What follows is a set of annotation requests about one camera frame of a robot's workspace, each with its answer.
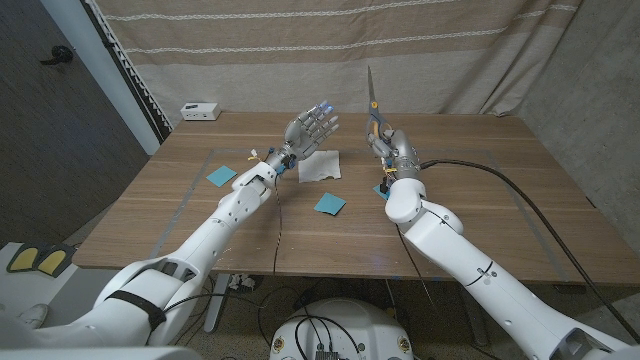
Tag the white door frame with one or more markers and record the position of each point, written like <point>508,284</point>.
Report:
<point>97,65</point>

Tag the metal table leg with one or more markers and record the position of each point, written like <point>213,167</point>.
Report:
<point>217,305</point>
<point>477,320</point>

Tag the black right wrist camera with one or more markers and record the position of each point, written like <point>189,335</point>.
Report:
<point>384,186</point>

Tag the white robot torso edge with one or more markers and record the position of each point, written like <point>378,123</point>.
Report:
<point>100,355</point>

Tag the white power strip box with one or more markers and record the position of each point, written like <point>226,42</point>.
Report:
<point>200,111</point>

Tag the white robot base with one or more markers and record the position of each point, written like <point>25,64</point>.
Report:
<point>360,325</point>

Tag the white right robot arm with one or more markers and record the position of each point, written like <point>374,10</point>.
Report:
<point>475,270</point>

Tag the black strip with lace trim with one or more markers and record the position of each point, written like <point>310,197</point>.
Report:
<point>141,100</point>

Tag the yellow foot pedal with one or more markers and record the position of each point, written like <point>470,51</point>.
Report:
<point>24,258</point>
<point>55,261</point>

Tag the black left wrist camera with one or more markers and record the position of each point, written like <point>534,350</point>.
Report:
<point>286,164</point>

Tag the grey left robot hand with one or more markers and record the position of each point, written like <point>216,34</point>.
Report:
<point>300,135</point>

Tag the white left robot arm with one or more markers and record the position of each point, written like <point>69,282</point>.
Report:
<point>210,235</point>

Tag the beige striped curtain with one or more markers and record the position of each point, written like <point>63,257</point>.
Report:
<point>325,65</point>

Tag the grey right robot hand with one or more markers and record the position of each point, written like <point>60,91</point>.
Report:
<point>402,150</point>

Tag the white sneaker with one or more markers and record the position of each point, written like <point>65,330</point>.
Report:
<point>35,315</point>

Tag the crumpled white paper scrap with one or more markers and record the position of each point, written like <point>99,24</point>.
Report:
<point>242,282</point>

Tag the blue sticky note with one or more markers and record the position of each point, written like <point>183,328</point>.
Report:
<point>330,203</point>
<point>380,191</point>
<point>221,176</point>

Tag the white floor panel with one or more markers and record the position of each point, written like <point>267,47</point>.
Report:
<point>75,290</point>

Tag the white tissue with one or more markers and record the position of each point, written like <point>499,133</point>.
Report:
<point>320,165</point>

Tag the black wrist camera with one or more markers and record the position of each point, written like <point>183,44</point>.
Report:
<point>384,186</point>
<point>286,164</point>

